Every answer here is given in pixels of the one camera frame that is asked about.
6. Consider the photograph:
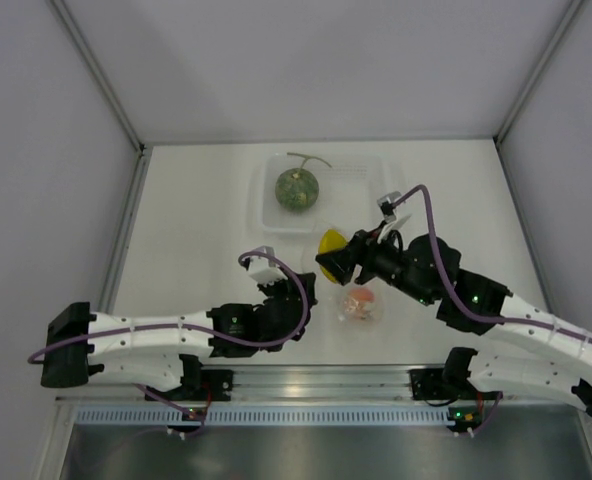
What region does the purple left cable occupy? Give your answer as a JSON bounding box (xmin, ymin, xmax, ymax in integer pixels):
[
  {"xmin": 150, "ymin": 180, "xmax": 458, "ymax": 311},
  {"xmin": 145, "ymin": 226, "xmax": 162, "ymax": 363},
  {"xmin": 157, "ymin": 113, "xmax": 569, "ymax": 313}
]
[{"xmin": 27, "ymin": 251, "xmax": 310, "ymax": 366}]

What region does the aluminium mounting rail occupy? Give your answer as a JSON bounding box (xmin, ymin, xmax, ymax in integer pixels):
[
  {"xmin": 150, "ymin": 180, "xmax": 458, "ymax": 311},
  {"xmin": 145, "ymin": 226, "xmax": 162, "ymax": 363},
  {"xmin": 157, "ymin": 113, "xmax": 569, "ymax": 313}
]
[{"xmin": 55, "ymin": 364, "xmax": 592, "ymax": 402}]

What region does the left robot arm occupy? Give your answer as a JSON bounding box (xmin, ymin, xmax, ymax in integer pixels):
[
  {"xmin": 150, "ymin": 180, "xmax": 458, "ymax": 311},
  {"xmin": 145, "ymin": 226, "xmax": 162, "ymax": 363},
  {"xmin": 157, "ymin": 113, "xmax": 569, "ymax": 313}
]
[{"xmin": 28, "ymin": 273, "xmax": 317, "ymax": 400}]

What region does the pink fake food piece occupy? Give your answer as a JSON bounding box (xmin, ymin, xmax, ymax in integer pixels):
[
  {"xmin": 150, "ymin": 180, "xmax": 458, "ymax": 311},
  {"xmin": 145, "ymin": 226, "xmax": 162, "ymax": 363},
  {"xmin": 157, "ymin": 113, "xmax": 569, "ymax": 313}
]
[{"xmin": 338, "ymin": 286, "xmax": 379, "ymax": 322}]

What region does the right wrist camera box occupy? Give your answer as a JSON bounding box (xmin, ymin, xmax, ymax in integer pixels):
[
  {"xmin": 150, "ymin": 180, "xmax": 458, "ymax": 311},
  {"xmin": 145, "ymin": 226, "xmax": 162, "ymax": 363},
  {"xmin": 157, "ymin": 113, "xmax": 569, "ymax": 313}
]
[{"xmin": 377, "ymin": 191, "xmax": 411, "ymax": 244}]

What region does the slotted grey cable duct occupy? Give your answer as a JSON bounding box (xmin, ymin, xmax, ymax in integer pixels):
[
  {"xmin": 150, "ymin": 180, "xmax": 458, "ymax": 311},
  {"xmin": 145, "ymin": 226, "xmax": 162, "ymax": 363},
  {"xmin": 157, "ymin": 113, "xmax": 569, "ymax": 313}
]
[{"xmin": 75, "ymin": 404, "xmax": 478, "ymax": 427}]

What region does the white perforated plastic basket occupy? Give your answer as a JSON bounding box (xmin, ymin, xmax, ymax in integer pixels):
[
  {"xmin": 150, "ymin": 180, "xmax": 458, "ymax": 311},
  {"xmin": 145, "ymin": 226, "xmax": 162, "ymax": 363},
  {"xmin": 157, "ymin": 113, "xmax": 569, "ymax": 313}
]
[{"xmin": 246, "ymin": 152, "xmax": 407, "ymax": 238}]

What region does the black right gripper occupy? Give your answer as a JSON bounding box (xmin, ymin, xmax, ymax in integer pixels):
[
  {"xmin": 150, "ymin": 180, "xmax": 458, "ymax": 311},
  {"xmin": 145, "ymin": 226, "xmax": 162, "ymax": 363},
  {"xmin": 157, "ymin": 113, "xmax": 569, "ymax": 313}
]
[{"xmin": 318, "ymin": 219, "xmax": 436, "ymax": 307}]

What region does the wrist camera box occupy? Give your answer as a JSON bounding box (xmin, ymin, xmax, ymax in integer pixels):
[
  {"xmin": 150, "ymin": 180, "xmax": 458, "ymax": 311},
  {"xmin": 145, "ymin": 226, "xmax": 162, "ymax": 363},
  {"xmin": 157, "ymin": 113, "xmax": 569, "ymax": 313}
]
[
  {"xmin": 243, "ymin": 246, "xmax": 287, "ymax": 286},
  {"xmin": 377, "ymin": 191, "xmax": 411, "ymax": 244}
]

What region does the clear zip top bag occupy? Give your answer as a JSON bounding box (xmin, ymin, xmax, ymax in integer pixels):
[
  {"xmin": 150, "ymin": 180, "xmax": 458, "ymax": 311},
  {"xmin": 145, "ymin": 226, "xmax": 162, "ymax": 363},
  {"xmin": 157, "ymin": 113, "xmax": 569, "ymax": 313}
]
[{"xmin": 301, "ymin": 220, "xmax": 384, "ymax": 329}]

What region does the green netted fake melon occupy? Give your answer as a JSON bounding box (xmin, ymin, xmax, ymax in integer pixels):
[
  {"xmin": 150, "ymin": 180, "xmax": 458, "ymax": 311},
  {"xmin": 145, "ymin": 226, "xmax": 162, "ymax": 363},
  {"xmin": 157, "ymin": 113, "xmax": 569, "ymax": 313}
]
[{"xmin": 274, "ymin": 152, "xmax": 332, "ymax": 214}]

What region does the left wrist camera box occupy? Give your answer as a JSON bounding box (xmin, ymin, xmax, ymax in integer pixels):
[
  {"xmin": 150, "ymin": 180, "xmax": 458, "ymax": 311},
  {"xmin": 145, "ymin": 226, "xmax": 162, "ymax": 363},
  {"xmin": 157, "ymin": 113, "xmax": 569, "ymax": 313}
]
[{"xmin": 243, "ymin": 246, "xmax": 287, "ymax": 286}]

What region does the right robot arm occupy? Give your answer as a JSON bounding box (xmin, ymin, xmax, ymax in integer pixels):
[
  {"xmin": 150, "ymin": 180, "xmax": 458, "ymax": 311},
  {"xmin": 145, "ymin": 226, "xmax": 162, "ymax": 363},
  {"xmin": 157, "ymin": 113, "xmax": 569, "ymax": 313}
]
[{"xmin": 315, "ymin": 229, "xmax": 592, "ymax": 418}]

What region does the yellow fake food piece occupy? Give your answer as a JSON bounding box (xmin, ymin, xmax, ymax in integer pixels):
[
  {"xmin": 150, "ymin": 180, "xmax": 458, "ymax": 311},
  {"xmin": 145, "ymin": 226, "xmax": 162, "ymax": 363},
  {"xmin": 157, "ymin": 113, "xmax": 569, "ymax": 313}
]
[{"xmin": 317, "ymin": 229, "xmax": 348, "ymax": 284}]

